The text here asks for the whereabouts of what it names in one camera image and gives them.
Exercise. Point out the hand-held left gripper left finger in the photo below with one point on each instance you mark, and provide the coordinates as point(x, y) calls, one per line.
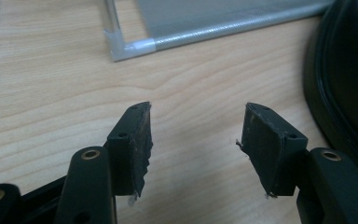
point(130, 149)

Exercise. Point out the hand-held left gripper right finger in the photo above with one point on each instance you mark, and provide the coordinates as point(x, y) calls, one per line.
point(268, 149)

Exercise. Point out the black rounded case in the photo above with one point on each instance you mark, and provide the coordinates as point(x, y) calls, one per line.
point(348, 77)

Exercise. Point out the grey mesh metal-framed rack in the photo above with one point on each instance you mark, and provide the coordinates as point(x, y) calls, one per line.
point(199, 21)

